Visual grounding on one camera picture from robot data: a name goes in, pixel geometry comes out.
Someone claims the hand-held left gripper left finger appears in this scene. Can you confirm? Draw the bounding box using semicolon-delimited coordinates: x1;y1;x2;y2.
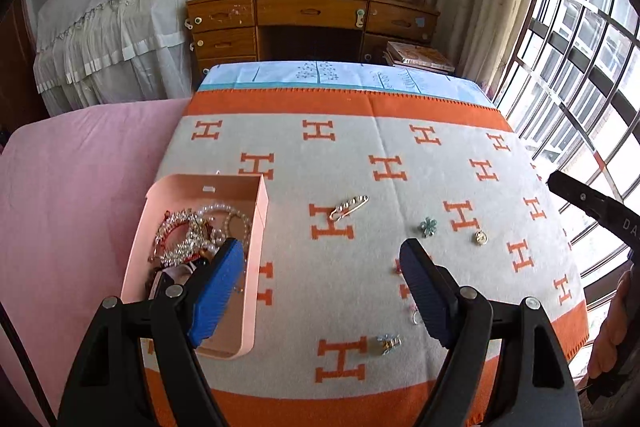
57;237;245;427

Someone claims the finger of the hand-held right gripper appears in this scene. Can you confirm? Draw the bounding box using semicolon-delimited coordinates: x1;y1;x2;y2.
546;170;626;244

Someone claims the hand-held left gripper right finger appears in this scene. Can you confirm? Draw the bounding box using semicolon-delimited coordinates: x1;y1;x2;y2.
398;237;584;427

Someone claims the white pearl necklace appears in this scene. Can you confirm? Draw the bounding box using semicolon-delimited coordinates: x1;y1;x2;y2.
194;202;254;249

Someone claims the pink cardboard box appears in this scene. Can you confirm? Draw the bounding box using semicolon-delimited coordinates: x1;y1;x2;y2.
119;173;270;361

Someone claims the person's right hand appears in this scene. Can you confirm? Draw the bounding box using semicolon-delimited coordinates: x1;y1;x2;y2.
587;269;635;378

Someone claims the gold pearl hair clip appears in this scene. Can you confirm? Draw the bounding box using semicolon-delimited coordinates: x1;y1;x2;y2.
328;194;371;220

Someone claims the orange patterned blanket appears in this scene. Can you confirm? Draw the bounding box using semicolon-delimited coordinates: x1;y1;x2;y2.
140;87;592;427

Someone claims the pink bed sheet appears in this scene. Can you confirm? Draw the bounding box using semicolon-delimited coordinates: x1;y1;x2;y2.
0;97;194;427

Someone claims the window with metal grille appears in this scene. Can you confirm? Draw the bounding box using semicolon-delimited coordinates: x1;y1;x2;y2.
492;0;640;360

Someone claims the stack of large books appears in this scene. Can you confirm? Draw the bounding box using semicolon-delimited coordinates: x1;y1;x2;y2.
383;40;456;76

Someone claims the light blue printed sheet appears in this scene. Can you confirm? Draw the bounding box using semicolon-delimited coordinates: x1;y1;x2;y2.
199;60;489;108

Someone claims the wooden desk with drawers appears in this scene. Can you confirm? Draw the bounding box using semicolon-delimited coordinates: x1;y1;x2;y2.
185;0;441;78

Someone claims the white lace covered piano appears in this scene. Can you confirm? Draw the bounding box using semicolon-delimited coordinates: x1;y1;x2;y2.
32;0;207;108

